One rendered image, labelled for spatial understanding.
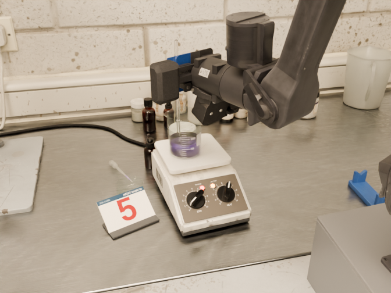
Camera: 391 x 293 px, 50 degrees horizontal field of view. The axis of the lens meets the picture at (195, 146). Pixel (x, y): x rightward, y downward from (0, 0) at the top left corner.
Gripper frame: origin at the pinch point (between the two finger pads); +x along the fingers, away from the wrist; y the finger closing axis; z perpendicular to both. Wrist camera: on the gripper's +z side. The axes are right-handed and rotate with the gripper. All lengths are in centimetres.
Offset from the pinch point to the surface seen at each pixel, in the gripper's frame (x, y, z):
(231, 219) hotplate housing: -13.6, -0.4, 24.0
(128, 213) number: -0.5, -13.0, 24.1
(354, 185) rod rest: -20.6, 26.4, 24.9
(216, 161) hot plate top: -6.1, 2.6, 17.0
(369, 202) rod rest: -25.7, 23.4, 25.0
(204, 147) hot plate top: -0.8, 4.5, 17.0
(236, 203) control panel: -12.6, 1.6, 22.1
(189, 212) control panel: -9.5, -6.3, 22.0
